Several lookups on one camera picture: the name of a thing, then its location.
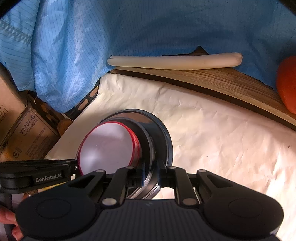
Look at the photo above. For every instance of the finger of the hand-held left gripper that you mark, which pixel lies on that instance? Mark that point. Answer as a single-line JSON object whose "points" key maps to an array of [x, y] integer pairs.
{"points": [[46, 163]]}

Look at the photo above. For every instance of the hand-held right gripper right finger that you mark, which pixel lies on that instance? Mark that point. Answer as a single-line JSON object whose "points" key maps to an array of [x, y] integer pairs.
{"points": [[161, 176]]}

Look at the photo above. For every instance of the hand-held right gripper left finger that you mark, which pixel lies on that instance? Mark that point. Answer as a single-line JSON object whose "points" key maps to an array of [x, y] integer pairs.
{"points": [[140, 178]]}

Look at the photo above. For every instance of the white bowl with red rim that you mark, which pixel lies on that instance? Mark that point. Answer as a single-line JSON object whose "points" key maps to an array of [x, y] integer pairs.
{"points": [[139, 148], [104, 148]]}

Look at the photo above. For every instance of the person's left hand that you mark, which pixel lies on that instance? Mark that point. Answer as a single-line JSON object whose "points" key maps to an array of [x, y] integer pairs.
{"points": [[7, 215]]}

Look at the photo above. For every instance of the large cardboard box blue logo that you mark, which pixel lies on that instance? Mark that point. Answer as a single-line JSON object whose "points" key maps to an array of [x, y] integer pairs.
{"points": [[27, 139]]}

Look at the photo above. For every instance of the cream table cloth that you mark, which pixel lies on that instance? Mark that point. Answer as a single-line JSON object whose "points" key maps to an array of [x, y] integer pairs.
{"points": [[219, 150]]}

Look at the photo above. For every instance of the black slotted plastic part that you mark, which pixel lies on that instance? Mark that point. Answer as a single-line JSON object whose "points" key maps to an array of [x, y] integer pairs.
{"points": [[86, 99]]}

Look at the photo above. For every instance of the printed cardboard box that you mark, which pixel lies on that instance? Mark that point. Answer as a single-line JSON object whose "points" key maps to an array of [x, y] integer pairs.
{"points": [[9, 97]]}

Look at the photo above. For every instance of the white rolled stick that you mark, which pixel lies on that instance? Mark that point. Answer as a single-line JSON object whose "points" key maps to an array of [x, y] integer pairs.
{"points": [[173, 61]]}

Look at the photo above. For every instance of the light blue garment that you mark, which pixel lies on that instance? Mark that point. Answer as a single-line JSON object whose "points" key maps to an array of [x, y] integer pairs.
{"points": [[138, 27]]}

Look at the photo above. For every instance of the red tomato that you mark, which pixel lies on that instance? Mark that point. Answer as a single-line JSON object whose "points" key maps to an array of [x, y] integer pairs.
{"points": [[288, 83]]}

